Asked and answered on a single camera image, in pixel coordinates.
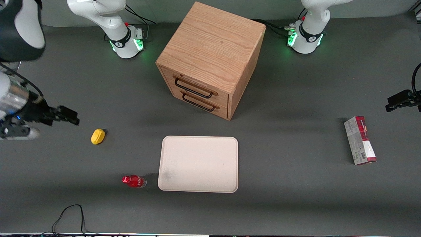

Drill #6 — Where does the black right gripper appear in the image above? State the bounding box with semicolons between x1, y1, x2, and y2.
19;95;80;126

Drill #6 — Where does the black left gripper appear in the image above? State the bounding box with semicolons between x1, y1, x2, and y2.
385;90;421;113

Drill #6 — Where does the red coke bottle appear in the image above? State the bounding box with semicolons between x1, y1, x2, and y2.
122;175;147;188

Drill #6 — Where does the beige rectangular tray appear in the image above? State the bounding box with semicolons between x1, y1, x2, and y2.
158;136;239;193

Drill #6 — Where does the yellow plastic lemon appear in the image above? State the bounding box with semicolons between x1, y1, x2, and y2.
91;129;106;145

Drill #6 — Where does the red and grey carton box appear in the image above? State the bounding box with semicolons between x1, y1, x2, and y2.
344;116;377;166

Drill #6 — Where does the wooden two-drawer cabinet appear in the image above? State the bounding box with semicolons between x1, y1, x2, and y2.
156;1;266;121

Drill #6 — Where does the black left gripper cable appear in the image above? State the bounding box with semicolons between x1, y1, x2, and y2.
411;63;421;96

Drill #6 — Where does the black right arm wrist cable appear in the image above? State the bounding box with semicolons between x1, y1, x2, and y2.
0;62;44;98

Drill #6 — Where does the black looped table cable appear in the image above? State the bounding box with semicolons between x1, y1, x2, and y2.
51;204;99;236

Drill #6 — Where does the black right arm base cable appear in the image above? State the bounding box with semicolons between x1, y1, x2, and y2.
124;5;157;41

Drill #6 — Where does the black arm base cable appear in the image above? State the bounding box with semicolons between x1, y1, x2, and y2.
124;5;157;41
251;18;296;39

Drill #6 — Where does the large black drawer handle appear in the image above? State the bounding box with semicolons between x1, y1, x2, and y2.
173;76;215;99

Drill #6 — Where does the small black drawer handle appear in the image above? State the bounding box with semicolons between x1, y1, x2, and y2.
181;92;217;112

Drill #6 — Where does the black left arm base cable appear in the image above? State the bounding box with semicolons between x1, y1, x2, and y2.
251;18;296;39

